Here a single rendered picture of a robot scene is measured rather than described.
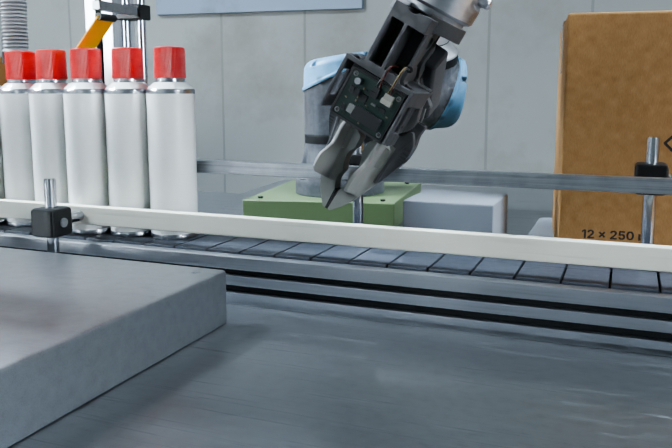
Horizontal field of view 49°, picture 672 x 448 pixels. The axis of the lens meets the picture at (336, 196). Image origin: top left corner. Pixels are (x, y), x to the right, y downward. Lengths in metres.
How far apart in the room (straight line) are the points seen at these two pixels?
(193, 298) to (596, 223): 0.44
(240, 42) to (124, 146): 2.62
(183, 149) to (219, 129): 2.67
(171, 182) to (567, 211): 0.43
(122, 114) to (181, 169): 0.09
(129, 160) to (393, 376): 0.40
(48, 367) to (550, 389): 0.34
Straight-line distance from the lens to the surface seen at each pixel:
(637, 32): 0.83
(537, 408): 0.52
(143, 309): 0.57
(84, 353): 0.52
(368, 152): 0.70
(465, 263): 0.69
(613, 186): 0.70
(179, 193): 0.80
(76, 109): 0.85
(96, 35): 0.89
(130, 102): 0.82
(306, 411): 0.50
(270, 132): 3.36
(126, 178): 0.82
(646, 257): 0.64
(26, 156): 0.92
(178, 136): 0.79
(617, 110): 0.83
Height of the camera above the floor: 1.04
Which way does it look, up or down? 8 degrees down
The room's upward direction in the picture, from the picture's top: straight up
